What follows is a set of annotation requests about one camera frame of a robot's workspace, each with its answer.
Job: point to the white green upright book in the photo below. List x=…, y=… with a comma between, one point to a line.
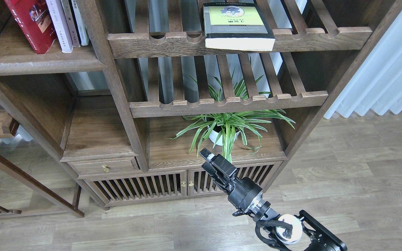
x=84, y=38

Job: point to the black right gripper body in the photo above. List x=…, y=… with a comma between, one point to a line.
x=243, y=193

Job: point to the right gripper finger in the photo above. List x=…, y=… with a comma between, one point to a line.
x=207, y=155

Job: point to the white plant pot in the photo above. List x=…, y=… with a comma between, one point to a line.
x=216, y=136

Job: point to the yellow green black book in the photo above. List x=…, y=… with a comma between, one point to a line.
x=236, y=26

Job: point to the pale lavender white book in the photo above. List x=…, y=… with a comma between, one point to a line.
x=60, y=25

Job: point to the green spider plant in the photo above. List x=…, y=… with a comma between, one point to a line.
x=231, y=123

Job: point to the dark wooden bookshelf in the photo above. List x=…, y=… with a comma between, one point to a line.
x=119, y=101

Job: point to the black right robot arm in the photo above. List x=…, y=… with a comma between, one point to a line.
x=275, y=230

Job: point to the white sheer curtain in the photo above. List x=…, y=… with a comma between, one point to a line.
x=377, y=85

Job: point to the red paperback book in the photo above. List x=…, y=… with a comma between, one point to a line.
x=35, y=21

